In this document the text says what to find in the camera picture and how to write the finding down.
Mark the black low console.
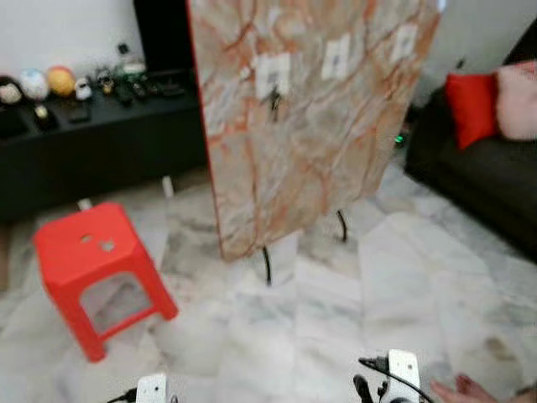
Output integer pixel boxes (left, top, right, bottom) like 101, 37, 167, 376
0, 71, 210, 224

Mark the black mouse plush toy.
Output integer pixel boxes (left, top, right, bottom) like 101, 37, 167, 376
0, 76, 23, 107

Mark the red plastic stool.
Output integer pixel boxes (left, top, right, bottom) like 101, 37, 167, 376
33, 201, 180, 364

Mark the black wallet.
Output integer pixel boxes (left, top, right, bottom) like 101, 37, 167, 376
0, 108, 31, 140

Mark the white round plush toy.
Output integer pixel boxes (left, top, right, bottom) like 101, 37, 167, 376
18, 68, 50, 102

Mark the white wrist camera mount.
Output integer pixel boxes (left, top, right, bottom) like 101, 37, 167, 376
135, 373, 169, 403
387, 348, 421, 403

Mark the black tape dispenser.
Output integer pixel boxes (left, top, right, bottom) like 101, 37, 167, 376
33, 104, 59, 132

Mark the pink cushion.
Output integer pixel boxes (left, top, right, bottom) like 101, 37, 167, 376
494, 60, 537, 142

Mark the bare person hand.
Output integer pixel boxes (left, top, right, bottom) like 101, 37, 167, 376
429, 374, 505, 403

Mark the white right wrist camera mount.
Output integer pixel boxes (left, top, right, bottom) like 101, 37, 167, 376
387, 348, 421, 403

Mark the white wall hook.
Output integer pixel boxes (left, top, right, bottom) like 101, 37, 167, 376
322, 34, 352, 82
392, 23, 420, 65
255, 52, 293, 101

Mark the orange veined marble board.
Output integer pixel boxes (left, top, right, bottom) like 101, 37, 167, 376
185, 0, 444, 264

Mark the small white panda figure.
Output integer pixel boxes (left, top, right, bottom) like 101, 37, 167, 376
73, 76, 94, 102

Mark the black television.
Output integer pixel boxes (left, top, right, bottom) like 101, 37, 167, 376
132, 0, 196, 77

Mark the yellow round plush toy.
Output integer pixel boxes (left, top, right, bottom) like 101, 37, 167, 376
45, 65, 77, 98

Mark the black sofa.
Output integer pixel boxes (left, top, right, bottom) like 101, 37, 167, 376
404, 20, 537, 262

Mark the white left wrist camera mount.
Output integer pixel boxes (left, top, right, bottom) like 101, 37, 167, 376
135, 373, 169, 403

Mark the red cushion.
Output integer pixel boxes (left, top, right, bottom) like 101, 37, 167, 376
444, 71, 502, 151

